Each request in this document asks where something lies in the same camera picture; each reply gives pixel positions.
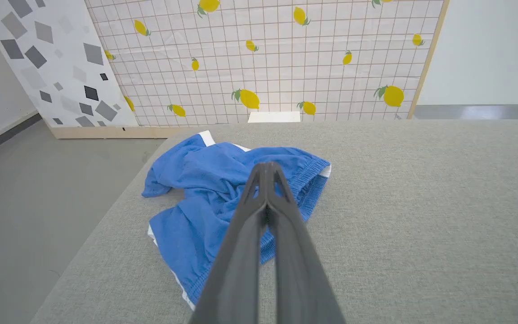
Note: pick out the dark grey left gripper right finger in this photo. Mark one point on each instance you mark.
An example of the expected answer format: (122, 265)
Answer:
(301, 274)

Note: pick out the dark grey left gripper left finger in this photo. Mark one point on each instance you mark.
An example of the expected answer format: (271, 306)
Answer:
(236, 265)

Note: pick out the blue shorts with white trim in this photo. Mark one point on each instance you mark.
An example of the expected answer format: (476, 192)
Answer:
(205, 189)

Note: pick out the small white box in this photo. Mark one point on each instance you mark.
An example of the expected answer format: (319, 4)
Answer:
(274, 117)

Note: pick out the lemon print partition panel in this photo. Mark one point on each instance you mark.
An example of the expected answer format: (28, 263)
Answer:
(277, 58)

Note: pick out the grey terrazzo print partition panel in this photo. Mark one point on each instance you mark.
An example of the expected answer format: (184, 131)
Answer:
(56, 63)

